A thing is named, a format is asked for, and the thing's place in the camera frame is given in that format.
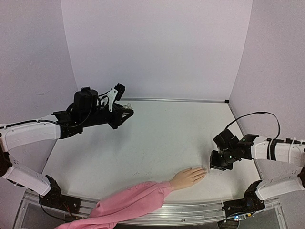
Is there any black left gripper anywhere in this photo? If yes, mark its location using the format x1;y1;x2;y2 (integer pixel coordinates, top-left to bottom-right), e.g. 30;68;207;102
82;103;134;129

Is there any clear nail polish bottle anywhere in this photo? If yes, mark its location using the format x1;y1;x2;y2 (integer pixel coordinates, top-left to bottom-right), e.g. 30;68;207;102
123;103;133;110

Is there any pink sleeved forearm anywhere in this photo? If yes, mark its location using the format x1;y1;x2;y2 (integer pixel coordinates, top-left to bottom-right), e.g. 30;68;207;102
57;182;172;229

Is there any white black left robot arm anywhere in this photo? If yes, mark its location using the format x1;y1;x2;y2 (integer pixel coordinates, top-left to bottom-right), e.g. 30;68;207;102
0;84;134;213

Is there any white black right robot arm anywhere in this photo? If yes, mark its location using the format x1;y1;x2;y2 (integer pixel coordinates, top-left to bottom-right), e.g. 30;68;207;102
210;129;305;216

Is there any mannequin hand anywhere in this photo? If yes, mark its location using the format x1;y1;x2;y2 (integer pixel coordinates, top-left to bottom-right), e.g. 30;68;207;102
169;167;207;191

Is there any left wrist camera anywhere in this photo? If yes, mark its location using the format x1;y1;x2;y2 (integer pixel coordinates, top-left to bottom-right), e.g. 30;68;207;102
107;83;125;112

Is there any aluminium back table rail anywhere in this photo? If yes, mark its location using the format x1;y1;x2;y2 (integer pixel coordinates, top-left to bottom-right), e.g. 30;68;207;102
120;97;229;104

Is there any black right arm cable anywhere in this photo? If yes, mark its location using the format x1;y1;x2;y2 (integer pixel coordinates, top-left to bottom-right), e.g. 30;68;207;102
224;111;281;140

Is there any aluminium front base frame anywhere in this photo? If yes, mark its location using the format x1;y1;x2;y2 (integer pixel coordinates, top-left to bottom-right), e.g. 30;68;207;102
13;190;288;229

